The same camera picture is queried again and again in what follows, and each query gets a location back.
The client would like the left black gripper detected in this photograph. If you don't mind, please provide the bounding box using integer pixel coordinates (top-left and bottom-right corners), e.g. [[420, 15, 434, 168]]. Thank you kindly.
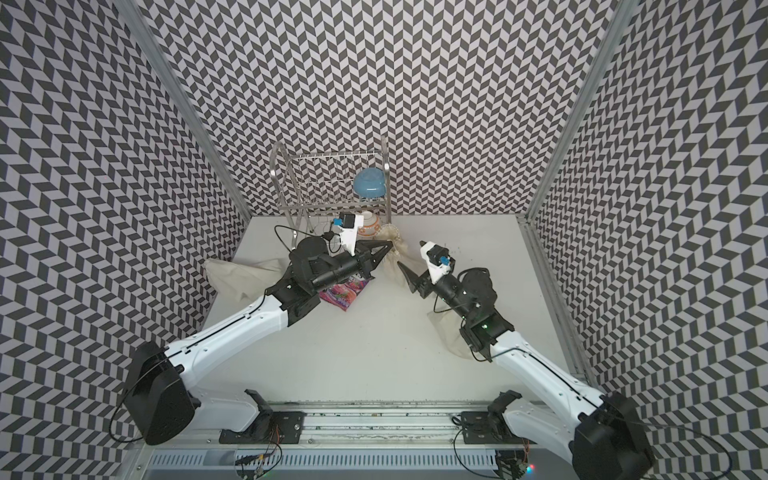
[[311, 239, 393, 293]]

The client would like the beige drawstring bag front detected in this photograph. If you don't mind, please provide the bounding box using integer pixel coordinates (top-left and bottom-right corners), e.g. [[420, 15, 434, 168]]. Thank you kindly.
[[428, 306, 474, 360]]

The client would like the beige cloth bag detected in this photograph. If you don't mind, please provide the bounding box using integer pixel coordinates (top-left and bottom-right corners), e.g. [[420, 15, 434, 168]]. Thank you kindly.
[[204, 259, 288, 302], [375, 224, 422, 289]]

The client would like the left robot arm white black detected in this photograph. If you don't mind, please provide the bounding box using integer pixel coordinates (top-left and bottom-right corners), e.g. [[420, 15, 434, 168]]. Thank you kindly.
[[119, 237, 393, 445]]

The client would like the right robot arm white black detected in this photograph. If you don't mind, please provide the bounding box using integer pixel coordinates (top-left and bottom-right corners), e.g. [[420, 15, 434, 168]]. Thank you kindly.
[[399, 265, 655, 479]]

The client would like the white orange bowl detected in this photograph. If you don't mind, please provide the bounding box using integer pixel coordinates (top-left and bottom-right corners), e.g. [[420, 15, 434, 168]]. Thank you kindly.
[[358, 211, 382, 238]]

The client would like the pink candy packet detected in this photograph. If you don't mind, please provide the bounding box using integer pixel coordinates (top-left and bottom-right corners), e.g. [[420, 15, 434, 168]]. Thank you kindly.
[[319, 275, 370, 311]]

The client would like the blue bowl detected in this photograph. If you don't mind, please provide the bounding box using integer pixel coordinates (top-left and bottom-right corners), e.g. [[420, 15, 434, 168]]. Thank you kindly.
[[353, 167, 387, 199]]

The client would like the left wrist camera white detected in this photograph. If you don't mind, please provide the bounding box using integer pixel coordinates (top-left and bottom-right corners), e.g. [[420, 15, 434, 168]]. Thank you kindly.
[[333, 212, 364, 256]]

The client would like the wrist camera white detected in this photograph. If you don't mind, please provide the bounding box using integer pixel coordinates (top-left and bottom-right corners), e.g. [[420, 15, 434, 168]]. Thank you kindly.
[[333, 212, 364, 256], [420, 241, 455, 284]]

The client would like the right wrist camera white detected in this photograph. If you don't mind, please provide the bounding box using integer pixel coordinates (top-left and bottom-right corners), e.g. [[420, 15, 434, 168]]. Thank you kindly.
[[420, 241, 455, 284]]

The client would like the metal wire dish rack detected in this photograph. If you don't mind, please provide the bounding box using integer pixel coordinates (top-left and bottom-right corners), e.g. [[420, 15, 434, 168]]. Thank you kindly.
[[268, 136, 393, 248]]

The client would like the aluminium rail frame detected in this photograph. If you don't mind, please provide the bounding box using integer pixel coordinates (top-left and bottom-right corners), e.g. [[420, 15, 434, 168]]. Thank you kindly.
[[118, 403, 580, 479]]

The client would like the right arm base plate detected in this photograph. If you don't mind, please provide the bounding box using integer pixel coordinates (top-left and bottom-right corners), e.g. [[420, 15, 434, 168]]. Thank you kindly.
[[458, 390, 523, 445]]

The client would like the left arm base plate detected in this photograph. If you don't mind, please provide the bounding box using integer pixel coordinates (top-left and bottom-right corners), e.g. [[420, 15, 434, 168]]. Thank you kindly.
[[219, 389, 306, 445]]

